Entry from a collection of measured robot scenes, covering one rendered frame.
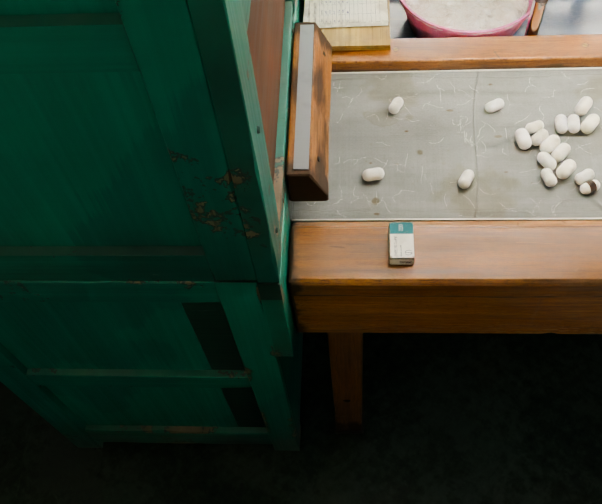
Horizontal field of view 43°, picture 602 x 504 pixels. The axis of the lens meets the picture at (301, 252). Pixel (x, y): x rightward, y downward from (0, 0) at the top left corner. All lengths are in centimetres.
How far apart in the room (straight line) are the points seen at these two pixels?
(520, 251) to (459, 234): 9
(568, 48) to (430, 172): 33
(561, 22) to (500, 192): 46
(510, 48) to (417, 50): 15
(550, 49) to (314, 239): 53
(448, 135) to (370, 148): 13
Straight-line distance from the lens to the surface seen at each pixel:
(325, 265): 111
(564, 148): 126
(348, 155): 124
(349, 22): 138
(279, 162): 107
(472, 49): 137
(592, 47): 141
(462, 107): 131
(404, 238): 111
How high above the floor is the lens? 174
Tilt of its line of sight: 60 degrees down
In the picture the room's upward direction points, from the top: 8 degrees counter-clockwise
